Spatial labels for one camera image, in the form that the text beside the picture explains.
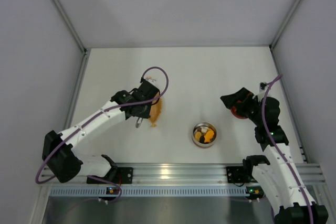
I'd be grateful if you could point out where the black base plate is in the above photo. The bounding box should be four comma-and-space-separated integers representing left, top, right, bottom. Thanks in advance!
86, 167, 133, 185
226, 166, 253, 186

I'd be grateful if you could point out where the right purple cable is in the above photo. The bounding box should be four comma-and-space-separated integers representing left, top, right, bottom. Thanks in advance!
262, 74, 314, 224

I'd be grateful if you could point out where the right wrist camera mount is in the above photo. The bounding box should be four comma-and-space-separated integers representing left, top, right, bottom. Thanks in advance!
257, 82, 271, 102

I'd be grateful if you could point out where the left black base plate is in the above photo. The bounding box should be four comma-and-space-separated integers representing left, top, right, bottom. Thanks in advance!
86, 167, 133, 185

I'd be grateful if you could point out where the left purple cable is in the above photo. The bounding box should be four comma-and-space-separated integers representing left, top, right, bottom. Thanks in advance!
34, 66, 170, 204

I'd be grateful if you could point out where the round steel lunch box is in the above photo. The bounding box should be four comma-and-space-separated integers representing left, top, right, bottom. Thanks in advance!
192, 122, 217, 148

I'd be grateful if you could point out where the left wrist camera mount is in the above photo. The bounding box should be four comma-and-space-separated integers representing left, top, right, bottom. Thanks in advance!
141, 76, 156, 86

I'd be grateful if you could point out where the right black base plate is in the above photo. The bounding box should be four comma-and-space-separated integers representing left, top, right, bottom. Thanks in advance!
226, 166, 253, 186

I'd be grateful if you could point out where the orange leaf-shaped plate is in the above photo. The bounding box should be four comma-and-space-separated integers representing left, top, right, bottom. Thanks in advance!
145, 76, 165, 128

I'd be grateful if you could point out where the black round food piece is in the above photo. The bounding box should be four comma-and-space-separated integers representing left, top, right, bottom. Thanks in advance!
199, 135, 206, 144

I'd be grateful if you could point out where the aluminium front rail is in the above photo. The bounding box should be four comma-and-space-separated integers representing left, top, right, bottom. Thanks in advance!
39, 163, 326, 186

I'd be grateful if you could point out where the slotted grey cable duct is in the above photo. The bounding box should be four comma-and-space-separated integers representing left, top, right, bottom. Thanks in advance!
49, 186, 262, 198

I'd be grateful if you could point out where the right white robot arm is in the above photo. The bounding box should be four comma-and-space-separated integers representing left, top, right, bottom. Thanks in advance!
220, 88, 329, 223

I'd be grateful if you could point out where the purple cable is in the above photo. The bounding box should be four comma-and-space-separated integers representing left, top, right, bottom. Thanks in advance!
262, 74, 314, 224
34, 66, 170, 204

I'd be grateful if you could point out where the orange food chunk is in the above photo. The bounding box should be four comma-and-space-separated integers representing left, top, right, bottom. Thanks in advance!
204, 131, 215, 144

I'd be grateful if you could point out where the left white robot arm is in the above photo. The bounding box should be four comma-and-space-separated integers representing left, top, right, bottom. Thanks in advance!
42, 80, 160, 184

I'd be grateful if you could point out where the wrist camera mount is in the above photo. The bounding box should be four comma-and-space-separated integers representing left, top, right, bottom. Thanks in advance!
141, 76, 156, 86
257, 82, 271, 102

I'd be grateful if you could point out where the red round lid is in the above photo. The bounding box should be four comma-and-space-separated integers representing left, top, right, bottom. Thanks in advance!
230, 106, 247, 120

